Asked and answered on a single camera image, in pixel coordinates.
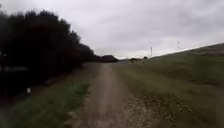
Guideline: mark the brown dirt path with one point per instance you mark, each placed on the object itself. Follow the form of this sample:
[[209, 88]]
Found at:
[[106, 100]]

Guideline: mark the grass verge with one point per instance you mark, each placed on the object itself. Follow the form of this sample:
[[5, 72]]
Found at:
[[50, 105]]

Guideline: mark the pole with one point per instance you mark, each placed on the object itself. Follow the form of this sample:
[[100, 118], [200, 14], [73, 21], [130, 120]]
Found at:
[[151, 51], [178, 45]]

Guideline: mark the grassy embankment slope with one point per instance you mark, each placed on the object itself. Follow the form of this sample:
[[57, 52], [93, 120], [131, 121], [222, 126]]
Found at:
[[186, 80]]

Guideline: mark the small white marker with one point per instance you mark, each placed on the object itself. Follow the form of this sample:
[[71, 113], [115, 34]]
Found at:
[[28, 90]]

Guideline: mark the row of dark trees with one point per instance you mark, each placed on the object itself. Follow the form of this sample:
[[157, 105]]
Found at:
[[40, 46]]

